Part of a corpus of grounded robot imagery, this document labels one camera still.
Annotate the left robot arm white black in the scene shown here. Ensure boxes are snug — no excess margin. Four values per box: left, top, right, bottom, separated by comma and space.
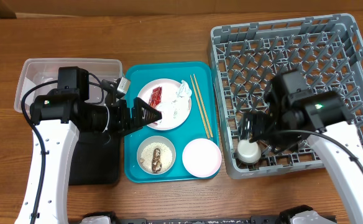
16, 67, 162, 223

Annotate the pink bowl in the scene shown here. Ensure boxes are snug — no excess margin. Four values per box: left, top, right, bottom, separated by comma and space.
182, 138, 222, 178

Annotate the grey bowl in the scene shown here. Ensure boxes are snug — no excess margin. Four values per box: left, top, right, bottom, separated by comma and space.
137, 136, 176, 175

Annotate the clear plastic bin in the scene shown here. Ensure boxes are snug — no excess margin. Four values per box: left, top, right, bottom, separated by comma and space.
14, 58, 123, 113

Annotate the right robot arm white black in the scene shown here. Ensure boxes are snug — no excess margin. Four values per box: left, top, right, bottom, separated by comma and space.
238, 70, 363, 223

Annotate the white rice pile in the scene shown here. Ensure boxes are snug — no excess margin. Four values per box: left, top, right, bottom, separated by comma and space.
139, 142, 173, 174

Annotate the wooden chopstick left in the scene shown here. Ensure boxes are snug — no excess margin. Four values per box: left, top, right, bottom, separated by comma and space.
190, 75, 210, 139

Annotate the large white pink plate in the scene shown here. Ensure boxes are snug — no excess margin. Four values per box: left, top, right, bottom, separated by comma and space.
137, 78, 192, 131

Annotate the red snack wrapper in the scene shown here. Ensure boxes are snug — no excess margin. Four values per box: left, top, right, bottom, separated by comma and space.
149, 86, 162, 108

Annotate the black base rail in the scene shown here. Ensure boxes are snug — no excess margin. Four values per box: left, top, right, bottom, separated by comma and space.
80, 204, 338, 224

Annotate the brown food piece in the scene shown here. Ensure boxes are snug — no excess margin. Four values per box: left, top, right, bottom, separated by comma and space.
152, 148, 162, 173

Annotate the wooden chopstick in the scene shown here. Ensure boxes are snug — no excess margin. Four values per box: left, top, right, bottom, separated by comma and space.
190, 75, 210, 139
192, 74, 213, 138

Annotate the teal plastic tray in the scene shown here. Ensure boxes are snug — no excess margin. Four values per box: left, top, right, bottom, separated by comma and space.
124, 62, 222, 183

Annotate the black tray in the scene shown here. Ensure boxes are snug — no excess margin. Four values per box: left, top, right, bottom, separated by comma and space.
69, 132, 121, 185

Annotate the white tissue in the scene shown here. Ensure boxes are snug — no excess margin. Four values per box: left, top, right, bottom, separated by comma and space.
155, 80, 192, 126

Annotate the wooden chopstick right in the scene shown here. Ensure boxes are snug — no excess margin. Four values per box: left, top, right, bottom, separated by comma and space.
192, 74, 213, 138

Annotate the white cup in rack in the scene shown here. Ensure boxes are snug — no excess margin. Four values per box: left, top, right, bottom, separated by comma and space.
237, 139, 262, 164

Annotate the grey dishwasher rack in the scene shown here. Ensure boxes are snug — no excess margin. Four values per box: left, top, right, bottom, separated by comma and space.
209, 14, 363, 179

